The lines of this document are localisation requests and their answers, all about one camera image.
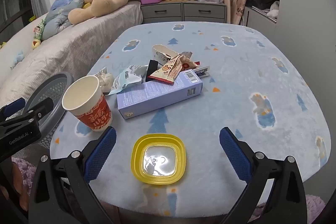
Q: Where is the purple fluffy clothing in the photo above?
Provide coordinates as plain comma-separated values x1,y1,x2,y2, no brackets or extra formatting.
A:
10,157,326,224

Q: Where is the grey bed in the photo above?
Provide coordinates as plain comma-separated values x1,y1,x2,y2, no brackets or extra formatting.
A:
0,0,143,109

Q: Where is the grey perforated plastic basket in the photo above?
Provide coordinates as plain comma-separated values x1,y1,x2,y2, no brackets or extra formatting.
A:
25,72,75,147

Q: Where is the black foam block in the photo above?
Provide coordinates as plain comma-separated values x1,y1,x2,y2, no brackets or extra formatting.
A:
146,59,159,77

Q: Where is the blue printed quilt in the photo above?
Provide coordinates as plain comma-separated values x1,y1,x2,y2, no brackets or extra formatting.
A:
42,0,91,41

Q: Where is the beige red snack wrapper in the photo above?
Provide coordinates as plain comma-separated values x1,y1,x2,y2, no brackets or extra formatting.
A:
147,55,200,85

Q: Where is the small green plush toy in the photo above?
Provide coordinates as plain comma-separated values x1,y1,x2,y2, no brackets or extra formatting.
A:
32,20,45,50

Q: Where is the red and white paper cup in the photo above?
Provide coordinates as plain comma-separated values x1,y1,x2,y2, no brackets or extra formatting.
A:
62,76,113,132

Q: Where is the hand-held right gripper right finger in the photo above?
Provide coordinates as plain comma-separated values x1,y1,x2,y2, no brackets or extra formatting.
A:
219,127,307,224

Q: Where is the crumpled white tissue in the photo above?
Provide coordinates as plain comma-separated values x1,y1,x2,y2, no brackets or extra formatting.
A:
91,67,114,93

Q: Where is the light blue plastic wrapper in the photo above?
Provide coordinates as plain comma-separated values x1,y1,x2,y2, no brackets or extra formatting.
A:
106,64,150,95

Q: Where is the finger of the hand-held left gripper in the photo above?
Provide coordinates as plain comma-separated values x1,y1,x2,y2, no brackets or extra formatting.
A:
16,97,54,122
0,98,26,121

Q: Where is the small blue plush toy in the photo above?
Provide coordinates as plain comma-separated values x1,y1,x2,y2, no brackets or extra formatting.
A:
10,50,25,70

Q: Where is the grey drawer cabinet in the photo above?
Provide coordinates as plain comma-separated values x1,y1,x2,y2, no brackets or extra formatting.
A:
140,2,227,25

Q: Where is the yellow plastic lid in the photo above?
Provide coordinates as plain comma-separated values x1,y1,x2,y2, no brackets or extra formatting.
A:
131,134,187,185

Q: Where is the blue printed table cover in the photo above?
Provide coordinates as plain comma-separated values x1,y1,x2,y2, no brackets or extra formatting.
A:
50,21,331,218

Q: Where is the dark cloth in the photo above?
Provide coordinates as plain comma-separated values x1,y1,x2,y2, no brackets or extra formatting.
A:
248,0,280,10

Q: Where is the torn white milk carton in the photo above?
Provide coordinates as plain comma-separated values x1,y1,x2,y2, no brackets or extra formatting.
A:
152,45,181,64

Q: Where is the purple cardboard box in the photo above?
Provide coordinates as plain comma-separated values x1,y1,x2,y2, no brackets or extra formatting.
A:
117,69,203,121

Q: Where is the person's left hand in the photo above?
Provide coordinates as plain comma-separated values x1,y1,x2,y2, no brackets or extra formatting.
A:
0,161,29,211

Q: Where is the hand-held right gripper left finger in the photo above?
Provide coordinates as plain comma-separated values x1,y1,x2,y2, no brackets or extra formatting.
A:
28,127,117,224

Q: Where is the white wardrobe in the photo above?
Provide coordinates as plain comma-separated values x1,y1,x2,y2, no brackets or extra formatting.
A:
234,0,336,62

